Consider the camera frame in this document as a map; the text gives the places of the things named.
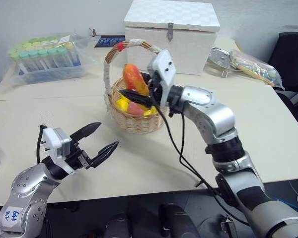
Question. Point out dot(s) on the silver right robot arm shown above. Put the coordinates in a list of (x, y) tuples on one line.
[(221, 119)]

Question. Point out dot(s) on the metal bracket under table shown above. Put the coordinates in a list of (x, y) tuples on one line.
[(228, 226)]

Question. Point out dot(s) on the yellow lemon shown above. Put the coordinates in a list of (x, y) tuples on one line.
[(122, 104)]

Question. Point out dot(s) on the orange red mango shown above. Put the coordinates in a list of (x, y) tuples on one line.
[(134, 77)]

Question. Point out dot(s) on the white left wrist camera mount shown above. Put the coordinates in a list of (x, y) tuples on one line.
[(55, 142)]

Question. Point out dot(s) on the yellow fruit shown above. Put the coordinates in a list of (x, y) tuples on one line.
[(151, 111)]

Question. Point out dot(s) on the pink peach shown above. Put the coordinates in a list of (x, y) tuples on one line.
[(135, 109)]

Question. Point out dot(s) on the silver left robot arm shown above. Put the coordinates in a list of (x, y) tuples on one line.
[(27, 188)]

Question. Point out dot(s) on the green-capped plastic tube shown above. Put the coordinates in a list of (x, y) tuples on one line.
[(52, 56), (24, 59), (33, 58), (43, 57), (62, 55)]

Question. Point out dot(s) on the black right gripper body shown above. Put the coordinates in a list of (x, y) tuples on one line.
[(157, 91)]

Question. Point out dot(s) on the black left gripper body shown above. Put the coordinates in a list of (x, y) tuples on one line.
[(77, 158)]

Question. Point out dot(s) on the black office chair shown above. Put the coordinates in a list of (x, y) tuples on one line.
[(293, 57)]

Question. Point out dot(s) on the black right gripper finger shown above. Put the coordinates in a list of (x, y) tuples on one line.
[(137, 98), (147, 78)]

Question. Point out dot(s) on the clear plastic tube box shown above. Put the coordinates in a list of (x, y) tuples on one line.
[(52, 73)]

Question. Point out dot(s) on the clear plastic bag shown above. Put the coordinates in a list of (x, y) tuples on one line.
[(88, 49)]

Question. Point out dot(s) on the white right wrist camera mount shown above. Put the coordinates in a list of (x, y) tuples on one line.
[(165, 67)]

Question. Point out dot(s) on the bag of colourful items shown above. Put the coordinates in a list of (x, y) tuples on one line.
[(253, 65)]

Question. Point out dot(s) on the small dark rounded shape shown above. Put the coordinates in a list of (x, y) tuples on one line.
[(118, 226)]

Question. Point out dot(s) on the silver metal clip stand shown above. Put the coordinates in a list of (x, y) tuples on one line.
[(219, 58)]

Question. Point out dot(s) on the metal box latch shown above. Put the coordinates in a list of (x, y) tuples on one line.
[(170, 31)]

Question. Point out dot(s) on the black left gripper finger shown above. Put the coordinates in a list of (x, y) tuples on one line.
[(104, 153), (85, 131)]

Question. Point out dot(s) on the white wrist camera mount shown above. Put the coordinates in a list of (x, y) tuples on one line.
[(165, 67), (55, 142)]

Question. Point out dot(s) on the white lidded storage box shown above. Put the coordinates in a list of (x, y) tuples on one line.
[(173, 49)]

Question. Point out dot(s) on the blue patterned pack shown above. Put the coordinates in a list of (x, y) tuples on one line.
[(109, 41)]

